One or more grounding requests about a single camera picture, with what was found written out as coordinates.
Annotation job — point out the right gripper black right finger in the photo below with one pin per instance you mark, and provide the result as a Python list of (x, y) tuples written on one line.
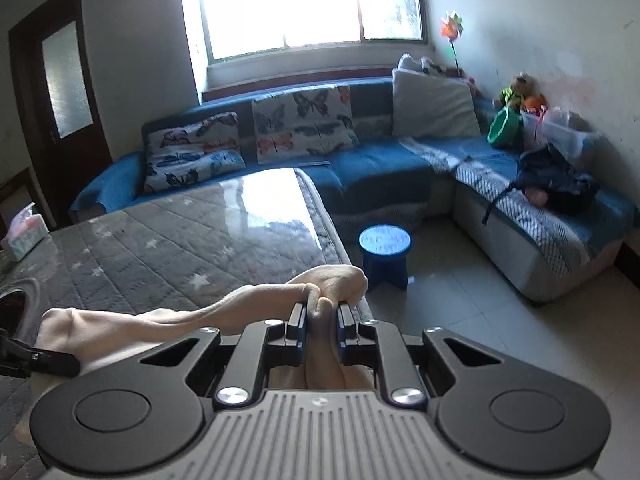
[(381, 347)]

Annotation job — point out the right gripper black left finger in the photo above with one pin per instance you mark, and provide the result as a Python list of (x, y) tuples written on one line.
[(247, 359)]

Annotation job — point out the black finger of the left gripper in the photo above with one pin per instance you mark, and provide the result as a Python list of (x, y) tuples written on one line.
[(20, 360)]

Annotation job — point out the cream knit sweater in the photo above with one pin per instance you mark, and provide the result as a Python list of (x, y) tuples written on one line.
[(101, 338)]

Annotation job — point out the dark blue clothes pile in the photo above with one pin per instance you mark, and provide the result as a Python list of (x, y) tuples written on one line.
[(548, 181)]

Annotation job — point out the round black induction cooktop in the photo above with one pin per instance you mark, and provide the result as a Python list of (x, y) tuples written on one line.
[(19, 309)]

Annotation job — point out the blue round plastic stool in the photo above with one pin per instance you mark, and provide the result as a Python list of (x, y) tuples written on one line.
[(384, 250)]

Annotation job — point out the white tissue box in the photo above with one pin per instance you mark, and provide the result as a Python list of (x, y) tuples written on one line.
[(26, 230)]

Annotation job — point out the blue corner sofa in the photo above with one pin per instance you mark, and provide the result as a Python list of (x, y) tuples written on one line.
[(401, 180)]

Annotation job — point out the left butterfly print cushion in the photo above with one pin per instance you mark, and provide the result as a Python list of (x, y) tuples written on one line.
[(182, 156)]

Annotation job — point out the butterfly print cushion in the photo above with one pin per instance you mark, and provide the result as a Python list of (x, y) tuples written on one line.
[(314, 122), (182, 156)]

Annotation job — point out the right butterfly print cushion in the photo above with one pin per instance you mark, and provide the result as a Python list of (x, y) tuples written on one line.
[(314, 122)]

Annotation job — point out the dark wooden door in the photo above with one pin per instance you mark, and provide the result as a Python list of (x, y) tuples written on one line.
[(56, 103)]

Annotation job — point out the grey plain pillow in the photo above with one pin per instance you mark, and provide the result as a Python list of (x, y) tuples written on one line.
[(430, 105)]

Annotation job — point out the green plastic bowl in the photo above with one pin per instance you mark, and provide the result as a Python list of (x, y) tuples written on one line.
[(506, 130)]

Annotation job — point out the clear plastic storage box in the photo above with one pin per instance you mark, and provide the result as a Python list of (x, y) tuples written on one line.
[(577, 146)]

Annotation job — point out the plush teddy toy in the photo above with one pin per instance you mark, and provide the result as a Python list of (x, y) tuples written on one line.
[(521, 95)]

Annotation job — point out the colourful pinwheel toy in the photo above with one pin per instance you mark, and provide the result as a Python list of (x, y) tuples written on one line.
[(451, 28)]

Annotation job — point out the window with frame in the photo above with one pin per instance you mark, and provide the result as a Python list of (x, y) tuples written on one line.
[(223, 29)]

